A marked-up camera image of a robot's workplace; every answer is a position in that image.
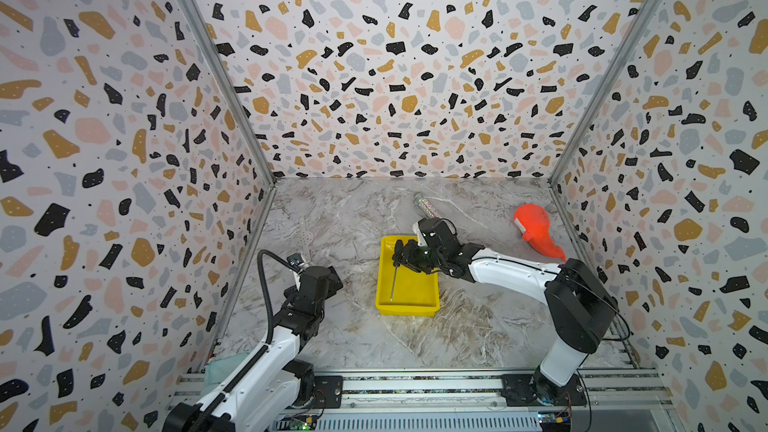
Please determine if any circuit board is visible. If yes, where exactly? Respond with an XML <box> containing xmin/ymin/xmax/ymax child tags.
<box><xmin>537</xmin><ymin>411</ymin><xmax>572</xmax><ymax>432</ymax></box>
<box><xmin>272</xmin><ymin>414</ymin><xmax>319</xmax><ymax>432</ymax></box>

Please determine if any red plastic funnel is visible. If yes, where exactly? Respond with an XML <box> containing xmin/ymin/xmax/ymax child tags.
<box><xmin>513</xmin><ymin>204</ymin><xmax>567</xmax><ymax>262</ymax></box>

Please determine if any green cloth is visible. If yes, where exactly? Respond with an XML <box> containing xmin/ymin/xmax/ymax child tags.
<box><xmin>201</xmin><ymin>353</ymin><xmax>249</xmax><ymax>396</ymax></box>

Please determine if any right circuit board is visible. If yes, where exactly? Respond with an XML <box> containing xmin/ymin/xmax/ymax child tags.
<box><xmin>537</xmin><ymin>411</ymin><xmax>572</xmax><ymax>432</ymax></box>

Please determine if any glitter tube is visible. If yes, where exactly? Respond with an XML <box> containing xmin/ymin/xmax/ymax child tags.
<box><xmin>413</xmin><ymin>192</ymin><xmax>439</xmax><ymax>219</ymax></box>

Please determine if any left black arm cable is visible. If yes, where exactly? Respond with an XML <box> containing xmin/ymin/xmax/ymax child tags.
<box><xmin>197</xmin><ymin>248</ymin><xmax>298</xmax><ymax>432</ymax></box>

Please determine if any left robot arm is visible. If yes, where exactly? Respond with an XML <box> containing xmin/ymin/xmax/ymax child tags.
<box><xmin>162</xmin><ymin>249</ymin><xmax>343</xmax><ymax>431</ymax></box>

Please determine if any black yellow screwdriver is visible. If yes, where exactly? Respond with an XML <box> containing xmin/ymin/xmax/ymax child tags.
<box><xmin>389</xmin><ymin>258</ymin><xmax>400</xmax><ymax>303</ymax></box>

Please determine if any yellow plastic bin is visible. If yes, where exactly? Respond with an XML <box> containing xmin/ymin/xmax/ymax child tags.
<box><xmin>375</xmin><ymin>236</ymin><xmax>440</xmax><ymax>317</ymax></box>

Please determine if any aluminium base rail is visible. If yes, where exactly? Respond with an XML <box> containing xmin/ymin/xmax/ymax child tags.
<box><xmin>169</xmin><ymin>369</ymin><xmax>684</xmax><ymax>431</ymax></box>

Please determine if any left circuit board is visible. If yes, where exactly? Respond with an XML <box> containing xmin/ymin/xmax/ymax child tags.
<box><xmin>272</xmin><ymin>414</ymin><xmax>319</xmax><ymax>432</ymax></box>

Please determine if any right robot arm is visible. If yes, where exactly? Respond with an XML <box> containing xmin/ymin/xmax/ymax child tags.
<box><xmin>391</xmin><ymin>218</ymin><xmax>618</xmax><ymax>406</ymax></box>

